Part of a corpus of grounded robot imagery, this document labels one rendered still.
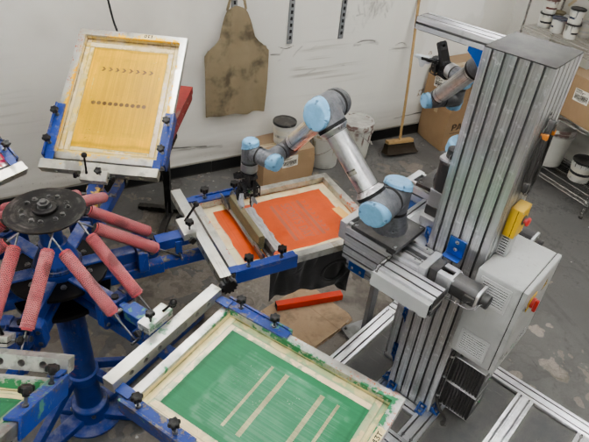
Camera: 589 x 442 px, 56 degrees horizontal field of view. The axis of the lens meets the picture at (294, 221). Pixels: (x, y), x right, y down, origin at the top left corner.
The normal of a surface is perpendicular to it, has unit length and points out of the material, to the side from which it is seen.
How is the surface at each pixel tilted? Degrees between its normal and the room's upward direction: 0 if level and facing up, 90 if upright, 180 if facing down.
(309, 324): 1
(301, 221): 0
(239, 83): 90
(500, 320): 90
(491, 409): 0
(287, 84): 90
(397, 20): 90
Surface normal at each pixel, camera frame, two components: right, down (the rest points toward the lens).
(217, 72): 0.32, 0.56
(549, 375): 0.08, -0.80
